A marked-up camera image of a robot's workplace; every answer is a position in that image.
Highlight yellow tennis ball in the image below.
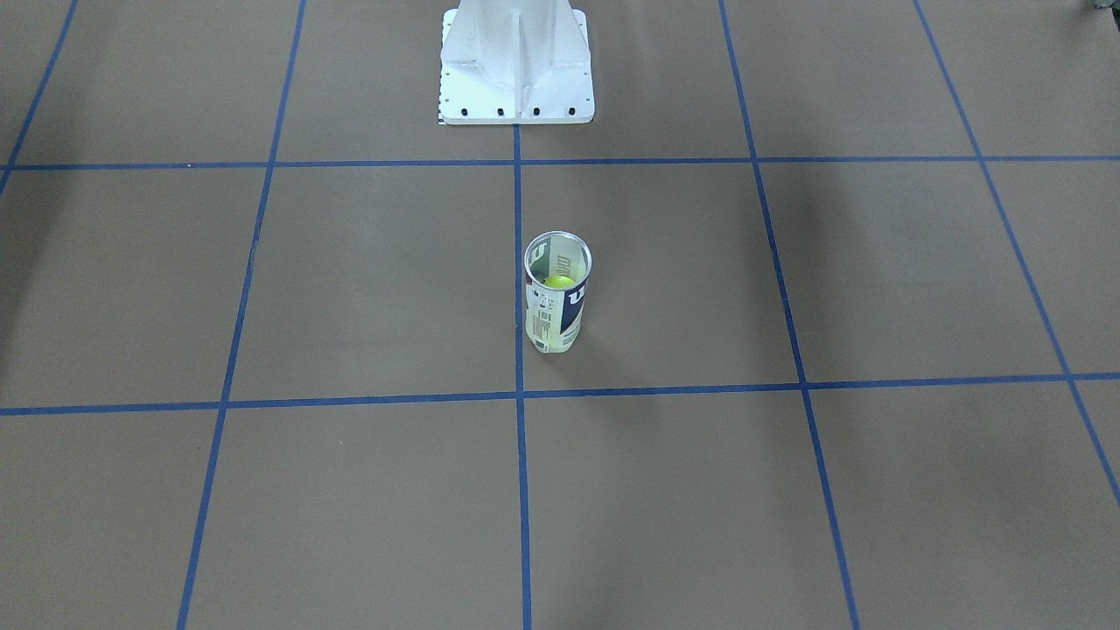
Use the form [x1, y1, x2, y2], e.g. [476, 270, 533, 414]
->
[543, 274, 577, 291]

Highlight clear tennis ball can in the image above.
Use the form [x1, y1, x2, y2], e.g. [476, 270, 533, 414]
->
[521, 231, 592, 354]

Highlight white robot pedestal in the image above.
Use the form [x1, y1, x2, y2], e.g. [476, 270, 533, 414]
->
[437, 1, 596, 126]

